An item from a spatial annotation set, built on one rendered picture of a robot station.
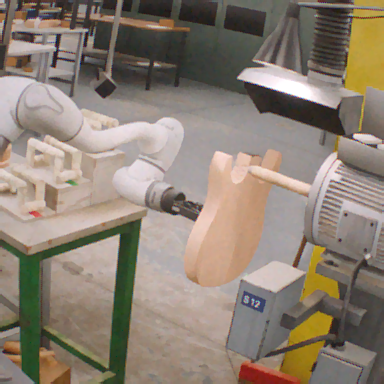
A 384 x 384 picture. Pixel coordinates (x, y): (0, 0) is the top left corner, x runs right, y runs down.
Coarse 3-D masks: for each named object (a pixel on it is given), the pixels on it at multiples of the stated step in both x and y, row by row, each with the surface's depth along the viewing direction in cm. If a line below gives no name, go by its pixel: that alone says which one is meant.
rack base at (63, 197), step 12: (36, 168) 237; (48, 168) 239; (24, 180) 233; (48, 180) 227; (72, 180) 231; (84, 180) 232; (48, 192) 225; (60, 192) 222; (72, 192) 227; (84, 192) 232; (48, 204) 226; (60, 204) 224; (72, 204) 229; (84, 204) 233
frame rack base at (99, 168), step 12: (72, 156) 238; (84, 156) 234; (96, 156) 232; (108, 156) 235; (120, 156) 240; (84, 168) 235; (96, 168) 232; (108, 168) 237; (96, 180) 234; (108, 180) 239; (96, 192) 236; (108, 192) 241; (96, 204) 238
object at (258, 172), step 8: (256, 168) 189; (264, 168) 188; (256, 176) 189; (264, 176) 187; (272, 176) 186; (280, 176) 185; (280, 184) 185; (288, 184) 183; (296, 184) 182; (304, 184) 181; (296, 192) 183; (304, 192) 181
